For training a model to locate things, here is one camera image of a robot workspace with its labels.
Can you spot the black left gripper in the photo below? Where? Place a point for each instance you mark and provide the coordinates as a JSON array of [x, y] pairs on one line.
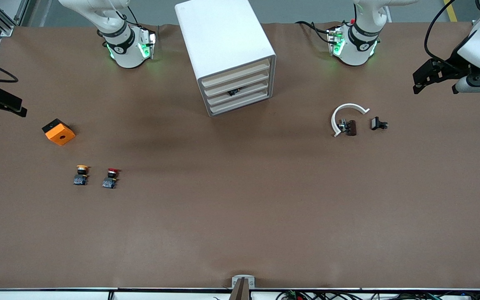
[[449, 68]]

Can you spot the red push button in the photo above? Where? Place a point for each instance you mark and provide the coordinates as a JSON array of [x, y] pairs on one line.
[[110, 180]]

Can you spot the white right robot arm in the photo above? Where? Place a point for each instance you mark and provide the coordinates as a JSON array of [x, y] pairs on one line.
[[125, 52]]

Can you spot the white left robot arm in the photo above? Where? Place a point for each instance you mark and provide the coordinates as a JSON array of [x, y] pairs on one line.
[[354, 52]]

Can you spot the orange button box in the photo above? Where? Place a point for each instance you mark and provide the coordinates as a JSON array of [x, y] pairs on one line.
[[61, 135]]

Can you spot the yellow push button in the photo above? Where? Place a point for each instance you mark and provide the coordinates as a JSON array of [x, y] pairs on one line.
[[81, 175]]

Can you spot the black button part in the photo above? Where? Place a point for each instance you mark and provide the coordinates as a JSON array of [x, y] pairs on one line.
[[234, 91]]

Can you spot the black small clip part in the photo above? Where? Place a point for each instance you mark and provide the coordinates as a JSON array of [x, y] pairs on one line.
[[376, 123]]

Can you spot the brown black small connector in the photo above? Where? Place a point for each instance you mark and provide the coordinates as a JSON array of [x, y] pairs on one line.
[[350, 127]]

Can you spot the white table edge rail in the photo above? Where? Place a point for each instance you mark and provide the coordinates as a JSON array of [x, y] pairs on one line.
[[44, 294]]

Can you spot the grey metal table bracket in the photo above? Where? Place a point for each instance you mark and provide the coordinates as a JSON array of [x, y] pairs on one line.
[[243, 278]]

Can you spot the brown mounting post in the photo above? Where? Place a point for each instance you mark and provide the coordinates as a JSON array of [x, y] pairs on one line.
[[240, 291]]

